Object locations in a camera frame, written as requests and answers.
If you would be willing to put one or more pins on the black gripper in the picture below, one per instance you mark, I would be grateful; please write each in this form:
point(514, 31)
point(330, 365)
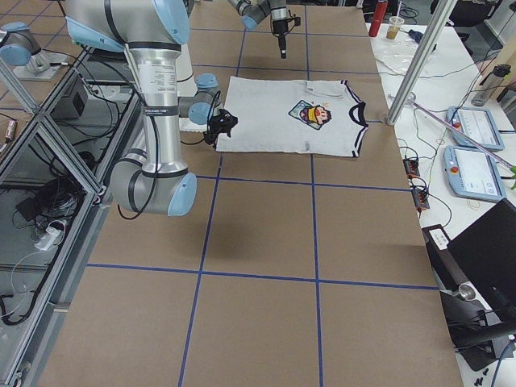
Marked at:
point(224, 122)
point(279, 27)

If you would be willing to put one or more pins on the grey cartoon print t-shirt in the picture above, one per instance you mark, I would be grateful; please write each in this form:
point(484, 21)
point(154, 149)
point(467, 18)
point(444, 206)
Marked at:
point(297, 116)

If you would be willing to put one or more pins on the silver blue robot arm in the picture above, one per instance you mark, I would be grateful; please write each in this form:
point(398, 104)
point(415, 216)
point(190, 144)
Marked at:
point(253, 13)
point(153, 177)

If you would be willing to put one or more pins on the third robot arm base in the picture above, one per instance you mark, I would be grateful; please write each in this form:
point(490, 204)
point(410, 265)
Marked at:
point(20, 49)

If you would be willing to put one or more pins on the red bottle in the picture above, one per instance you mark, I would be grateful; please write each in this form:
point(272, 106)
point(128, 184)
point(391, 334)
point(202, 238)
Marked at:
point(377, 18)

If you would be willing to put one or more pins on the iced coffee cup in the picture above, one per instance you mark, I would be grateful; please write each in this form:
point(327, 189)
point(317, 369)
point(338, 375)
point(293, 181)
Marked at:
point(395, 25)

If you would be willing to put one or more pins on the clear plastic sheet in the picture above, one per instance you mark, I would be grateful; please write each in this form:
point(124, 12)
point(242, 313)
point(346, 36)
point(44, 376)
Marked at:
point(396, 56)

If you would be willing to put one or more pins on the metal grabber stick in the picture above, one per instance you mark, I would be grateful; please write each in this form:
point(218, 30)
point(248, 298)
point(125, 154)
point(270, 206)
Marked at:
point(412, 101)

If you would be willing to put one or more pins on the grey power box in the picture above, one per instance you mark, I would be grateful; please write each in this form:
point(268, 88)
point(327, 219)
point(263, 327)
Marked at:
point(72, 103)

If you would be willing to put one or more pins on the orange relay board far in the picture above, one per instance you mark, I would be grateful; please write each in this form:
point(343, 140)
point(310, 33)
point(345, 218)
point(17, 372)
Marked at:
point(411, 167)

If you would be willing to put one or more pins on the orange relay board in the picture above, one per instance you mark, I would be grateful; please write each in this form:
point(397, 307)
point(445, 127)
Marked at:
point(420, 198)
point(411, 167)

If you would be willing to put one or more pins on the orange relay board near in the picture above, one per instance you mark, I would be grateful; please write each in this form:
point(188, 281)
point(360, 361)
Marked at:
point(420, 198)

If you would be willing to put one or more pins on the grey water bottle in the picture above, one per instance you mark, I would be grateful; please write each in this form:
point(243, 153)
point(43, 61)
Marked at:
point(489, 84)

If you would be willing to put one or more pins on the blue teach pendant far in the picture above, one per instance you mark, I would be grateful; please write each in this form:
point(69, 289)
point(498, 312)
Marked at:
point(475, 123)

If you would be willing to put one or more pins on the blue teach pendant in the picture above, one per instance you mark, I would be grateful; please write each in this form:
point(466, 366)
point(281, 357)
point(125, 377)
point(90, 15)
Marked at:
point(472, 174)
point(475, 123)

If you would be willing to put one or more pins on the blue teach pendant near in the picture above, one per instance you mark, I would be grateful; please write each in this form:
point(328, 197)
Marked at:
point(472, 174)

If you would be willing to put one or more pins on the black laptop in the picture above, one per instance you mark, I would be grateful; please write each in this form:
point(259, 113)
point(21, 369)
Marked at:
point(485, 252)

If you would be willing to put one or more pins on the aluminium frame post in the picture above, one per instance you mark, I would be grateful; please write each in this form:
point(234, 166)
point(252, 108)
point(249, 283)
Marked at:
point(430, 36)

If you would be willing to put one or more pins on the aluminium frame rack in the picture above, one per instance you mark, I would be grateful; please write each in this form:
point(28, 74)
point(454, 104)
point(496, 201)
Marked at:
point(54, 197)

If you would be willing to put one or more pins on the black camera stand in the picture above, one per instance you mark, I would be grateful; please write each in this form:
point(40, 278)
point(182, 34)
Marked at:
point(477, 332)

